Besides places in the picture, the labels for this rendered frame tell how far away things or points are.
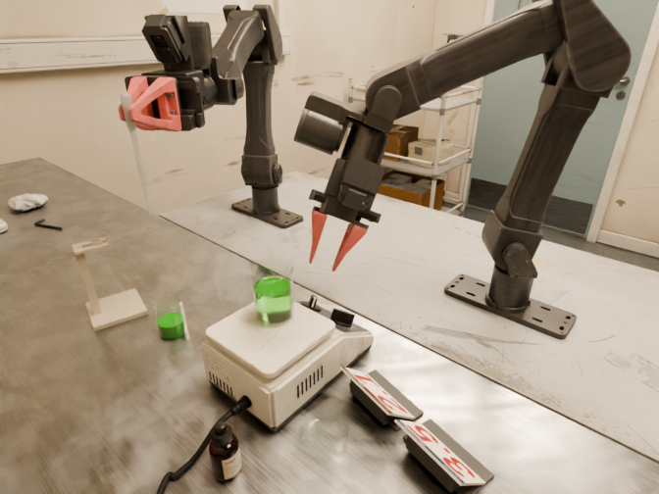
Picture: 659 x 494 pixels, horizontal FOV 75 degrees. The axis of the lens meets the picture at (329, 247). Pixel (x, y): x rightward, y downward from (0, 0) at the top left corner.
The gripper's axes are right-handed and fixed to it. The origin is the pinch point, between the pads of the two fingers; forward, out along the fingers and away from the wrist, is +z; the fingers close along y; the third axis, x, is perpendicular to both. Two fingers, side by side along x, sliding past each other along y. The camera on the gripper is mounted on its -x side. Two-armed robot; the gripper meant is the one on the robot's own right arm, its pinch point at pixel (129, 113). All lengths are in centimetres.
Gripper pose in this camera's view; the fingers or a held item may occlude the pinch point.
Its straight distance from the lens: 59.0
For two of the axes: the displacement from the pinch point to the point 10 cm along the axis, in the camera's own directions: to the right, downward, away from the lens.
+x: 0.0, 8.9, 4.5
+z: -1.7, 4.5, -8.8
